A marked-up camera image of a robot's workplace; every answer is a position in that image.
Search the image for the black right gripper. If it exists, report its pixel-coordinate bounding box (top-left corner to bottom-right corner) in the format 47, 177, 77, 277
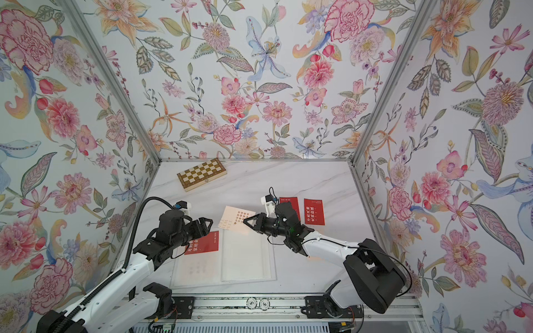
245, 214, 292, 239

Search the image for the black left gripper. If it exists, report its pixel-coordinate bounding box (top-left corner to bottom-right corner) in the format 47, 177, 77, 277
171, 214, 215, 249

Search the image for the beige card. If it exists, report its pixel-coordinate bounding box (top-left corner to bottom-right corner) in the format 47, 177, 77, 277
218, 206, 256, 234

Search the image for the white photo album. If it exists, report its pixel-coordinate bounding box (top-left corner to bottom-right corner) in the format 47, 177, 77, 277
170, 230, 276, 289

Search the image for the red card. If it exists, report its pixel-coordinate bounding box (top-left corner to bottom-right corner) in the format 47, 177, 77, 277
279, 197, 301, 221
304, 198, 326, 226
185, 231, 220, 255

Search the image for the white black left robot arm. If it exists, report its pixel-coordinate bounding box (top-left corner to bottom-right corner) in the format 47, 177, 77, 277
36, 208, 213, 332

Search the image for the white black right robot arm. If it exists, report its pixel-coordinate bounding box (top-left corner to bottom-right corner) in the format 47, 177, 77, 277
243, 202, 407, 317

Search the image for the wooden folding chess board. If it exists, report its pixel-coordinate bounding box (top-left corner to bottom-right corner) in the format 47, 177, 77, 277
177, 158, 227, 192

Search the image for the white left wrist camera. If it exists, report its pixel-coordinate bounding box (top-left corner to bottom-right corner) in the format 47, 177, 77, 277
174, 201, 191, 215

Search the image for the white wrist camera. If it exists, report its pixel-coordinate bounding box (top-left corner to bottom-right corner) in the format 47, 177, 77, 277
261, 194, 277, 217
174, 201, 191, 215

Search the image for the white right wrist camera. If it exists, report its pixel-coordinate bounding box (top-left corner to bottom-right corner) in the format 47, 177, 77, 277
261, 194, 277, 217

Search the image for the black corrugated left cable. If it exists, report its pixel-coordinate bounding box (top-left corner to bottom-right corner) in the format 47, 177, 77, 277
53, 196, 178, 333

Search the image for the thin black right cable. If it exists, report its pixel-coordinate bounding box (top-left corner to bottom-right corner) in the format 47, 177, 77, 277
266, 186, 414, 298

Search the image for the aluminium corner post left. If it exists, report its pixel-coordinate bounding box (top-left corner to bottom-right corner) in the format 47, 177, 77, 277
58, 0, 162, 167

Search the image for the aluminium corner post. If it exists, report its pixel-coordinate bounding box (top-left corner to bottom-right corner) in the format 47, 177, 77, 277
58, 0, 162, 167
350, 1, 437, 167

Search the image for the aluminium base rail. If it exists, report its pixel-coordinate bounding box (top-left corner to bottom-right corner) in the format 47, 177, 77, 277
66, 292, 430, 333

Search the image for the aluminium corner post right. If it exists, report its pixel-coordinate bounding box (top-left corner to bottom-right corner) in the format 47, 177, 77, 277
350, 1, 437, 167

